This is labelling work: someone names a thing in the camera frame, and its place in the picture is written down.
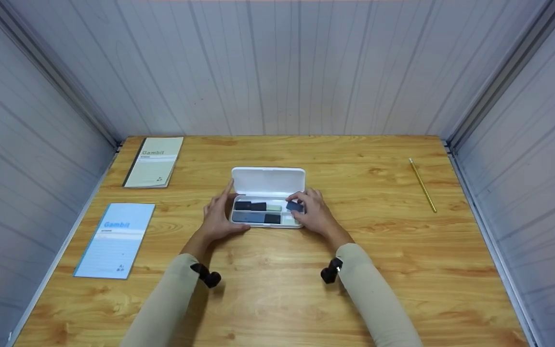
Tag white plastic hinged case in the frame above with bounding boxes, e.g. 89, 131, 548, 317
229, 167, 306, 229

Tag person's right forearm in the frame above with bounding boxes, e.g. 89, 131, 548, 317
327, 232, 423, 347

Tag person's left forearm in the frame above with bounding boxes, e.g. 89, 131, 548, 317
119, 235, 211, 347

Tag yellow pencil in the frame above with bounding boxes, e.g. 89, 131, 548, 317
408, 158, 438, 214

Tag person's left hand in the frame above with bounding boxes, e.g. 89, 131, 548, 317
203, 179, 252, 245

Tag set of coloured blocks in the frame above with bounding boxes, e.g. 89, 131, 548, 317
233, 200, 297, 225

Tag beige notebook with dark spine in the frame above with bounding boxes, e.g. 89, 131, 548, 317
122, 137, 185, 188

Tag person's right hand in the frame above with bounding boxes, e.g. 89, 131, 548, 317
285, 187, 356, 250

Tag light blue notebook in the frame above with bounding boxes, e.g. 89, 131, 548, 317
73, 203, 156, 280

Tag black wrist band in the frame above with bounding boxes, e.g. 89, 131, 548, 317
190, 263, 222, 289
320, 257, 344, 284

